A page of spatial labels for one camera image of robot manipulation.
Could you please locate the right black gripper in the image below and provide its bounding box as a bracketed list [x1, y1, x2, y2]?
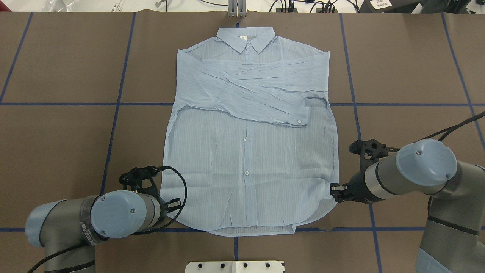
[330, 173, 374, 204]

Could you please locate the light blue button shirt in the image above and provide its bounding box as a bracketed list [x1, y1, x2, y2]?
[161, 27, 339, 236]

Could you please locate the aluminium frame post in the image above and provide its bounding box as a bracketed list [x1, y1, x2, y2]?
[228, 0, 247, 18]

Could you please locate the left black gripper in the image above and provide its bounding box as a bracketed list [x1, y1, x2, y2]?
[157, 197, 182, 224]

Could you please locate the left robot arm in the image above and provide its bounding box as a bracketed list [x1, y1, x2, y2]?
[25, 190, 185, 273]

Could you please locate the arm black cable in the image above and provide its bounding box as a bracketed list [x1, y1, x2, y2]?
[390, 111, 485, 152]
[27, 166, 188, 273]

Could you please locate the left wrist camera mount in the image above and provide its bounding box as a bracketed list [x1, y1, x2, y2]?
[119, 166, 163, 198]

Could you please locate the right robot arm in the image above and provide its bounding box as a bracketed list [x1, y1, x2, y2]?
[330, 139, 485, 273]

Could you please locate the clear plastic bag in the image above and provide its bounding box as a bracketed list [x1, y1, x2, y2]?
[42, 0, 125, 12]

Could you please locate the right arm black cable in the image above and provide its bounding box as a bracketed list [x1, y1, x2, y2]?
[390, 111, 485, 152]

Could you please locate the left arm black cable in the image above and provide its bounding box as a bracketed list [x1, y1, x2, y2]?
[27, 166, 188, 273]

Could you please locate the white camera mast pedestal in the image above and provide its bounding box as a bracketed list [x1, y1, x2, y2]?
[185, 260, 285, 273]

